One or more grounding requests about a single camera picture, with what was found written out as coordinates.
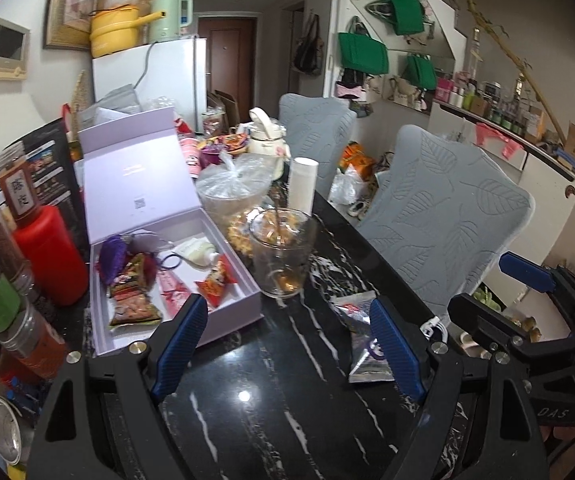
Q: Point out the clear plastic spice jar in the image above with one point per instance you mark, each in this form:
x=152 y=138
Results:
x=27 y=345
x=2 y=245

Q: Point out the silver snack packet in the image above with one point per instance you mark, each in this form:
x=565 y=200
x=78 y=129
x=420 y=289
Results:
x=362 y=360

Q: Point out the grey plastic mailer bag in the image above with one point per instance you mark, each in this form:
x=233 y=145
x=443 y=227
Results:
x=120 y=99

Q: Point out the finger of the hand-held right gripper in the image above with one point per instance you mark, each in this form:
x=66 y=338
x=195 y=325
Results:
x=482 y=322
x=525 y=270

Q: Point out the black printed food pouch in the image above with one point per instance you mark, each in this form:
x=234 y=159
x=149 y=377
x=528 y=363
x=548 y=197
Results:
x=52 y=160

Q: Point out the light green electric kettle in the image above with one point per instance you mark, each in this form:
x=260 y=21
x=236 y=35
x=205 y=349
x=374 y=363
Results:
x=170 y=20

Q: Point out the pink cartoon cup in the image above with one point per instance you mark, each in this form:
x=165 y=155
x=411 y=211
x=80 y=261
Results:
x=191 y=157

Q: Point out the pink cloth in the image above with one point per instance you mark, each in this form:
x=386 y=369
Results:
x=497 y=137

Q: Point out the woven straw fan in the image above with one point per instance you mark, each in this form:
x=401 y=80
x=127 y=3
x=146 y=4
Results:
x=82 y=97

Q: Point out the white plastic bag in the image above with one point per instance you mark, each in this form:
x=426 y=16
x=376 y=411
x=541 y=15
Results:
x=347 y=185

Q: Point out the glass mug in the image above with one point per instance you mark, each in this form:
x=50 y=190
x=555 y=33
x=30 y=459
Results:
x=282 y=260

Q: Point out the yellow crispy snacks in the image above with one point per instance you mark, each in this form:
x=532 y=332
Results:
x=240 y=235

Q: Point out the orange nut snack packet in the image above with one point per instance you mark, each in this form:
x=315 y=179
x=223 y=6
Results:
x=135 y=310

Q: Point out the bamboo stick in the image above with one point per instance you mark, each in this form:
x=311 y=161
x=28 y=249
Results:
x=517 y=65

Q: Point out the white counter cabinet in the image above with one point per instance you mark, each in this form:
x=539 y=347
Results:
x=507 y=180

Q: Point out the orange bag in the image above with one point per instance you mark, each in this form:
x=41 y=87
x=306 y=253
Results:
x=357 y=157

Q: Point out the lavender gift box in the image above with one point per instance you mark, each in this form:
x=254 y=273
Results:
x=137 y=180

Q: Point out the pink snack packet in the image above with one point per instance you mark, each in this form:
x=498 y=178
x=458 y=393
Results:
x=173 y=292

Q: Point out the tall white tube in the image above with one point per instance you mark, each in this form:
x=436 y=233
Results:
x=303 y=185

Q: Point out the dark red snack packet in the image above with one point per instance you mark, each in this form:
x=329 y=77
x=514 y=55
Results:
x=135 y=277

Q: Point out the white refrigerator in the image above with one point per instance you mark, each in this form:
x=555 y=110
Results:
x=167 y=80

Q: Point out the white cream tube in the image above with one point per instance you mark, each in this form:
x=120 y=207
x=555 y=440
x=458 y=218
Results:
x=195 y=252

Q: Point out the yellow cooking pot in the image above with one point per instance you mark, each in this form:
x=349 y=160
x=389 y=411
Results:
x=114 y=30

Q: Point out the red-lidded spice jar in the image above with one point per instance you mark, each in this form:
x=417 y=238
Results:
x=49 y=255

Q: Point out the green tote bag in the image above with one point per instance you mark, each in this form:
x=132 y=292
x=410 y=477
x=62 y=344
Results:
x=362 y=52
x=405 y=10
x=421 y=72

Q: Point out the row of bottles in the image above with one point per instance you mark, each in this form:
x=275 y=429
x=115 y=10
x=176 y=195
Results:
x=497 y=105

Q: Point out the purple instant noodle bowl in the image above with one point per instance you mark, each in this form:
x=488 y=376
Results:
x=222 y=150

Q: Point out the dark hanging handbag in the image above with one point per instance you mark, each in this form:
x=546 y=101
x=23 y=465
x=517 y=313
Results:
x=308 y=50

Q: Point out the brown wooden door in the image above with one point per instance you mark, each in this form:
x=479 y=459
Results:
x=227 y=65

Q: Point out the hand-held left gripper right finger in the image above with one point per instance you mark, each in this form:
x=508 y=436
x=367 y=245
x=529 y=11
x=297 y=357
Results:
x=397 y=350

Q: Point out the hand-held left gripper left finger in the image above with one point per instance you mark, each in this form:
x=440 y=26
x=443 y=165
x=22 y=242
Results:
x=177 y=345

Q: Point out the purple organza pouch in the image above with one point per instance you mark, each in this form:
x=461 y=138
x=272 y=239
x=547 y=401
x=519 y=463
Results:
x=117 y=255

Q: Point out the red triangular snack packet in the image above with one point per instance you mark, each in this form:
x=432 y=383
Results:
x=216 y=282

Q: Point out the grey leaf-pattern chair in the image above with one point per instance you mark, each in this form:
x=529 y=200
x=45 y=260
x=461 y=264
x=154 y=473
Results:
x=442 y=210
x=317 y=130

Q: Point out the cream wall intercom panel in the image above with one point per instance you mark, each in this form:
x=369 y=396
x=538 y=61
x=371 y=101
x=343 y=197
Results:
x=3 y=47

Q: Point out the clear plastic bag with bowl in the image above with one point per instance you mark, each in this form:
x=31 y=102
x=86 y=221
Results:
x=235 y=185

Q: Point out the gold picture frame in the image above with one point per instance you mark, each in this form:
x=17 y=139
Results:
x=72 y=2

